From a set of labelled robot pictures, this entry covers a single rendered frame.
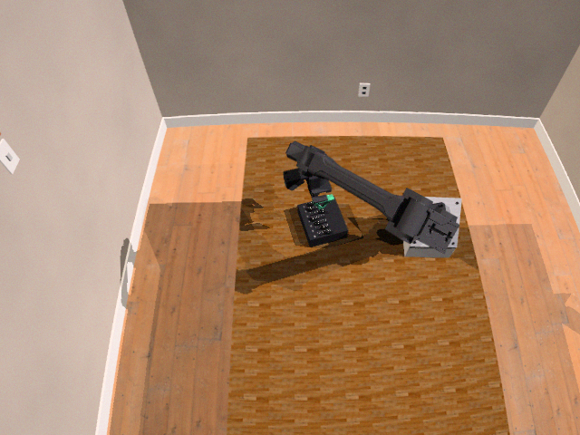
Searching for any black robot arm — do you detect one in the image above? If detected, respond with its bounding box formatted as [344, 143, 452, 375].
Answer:
[284, 141, 460, 254]

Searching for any grey lighting desk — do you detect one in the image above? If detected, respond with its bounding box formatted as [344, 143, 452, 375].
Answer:
[297, 198, 348, 247]

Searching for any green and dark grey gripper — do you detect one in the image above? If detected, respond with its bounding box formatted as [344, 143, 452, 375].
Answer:
[308, 179, 334, 209]

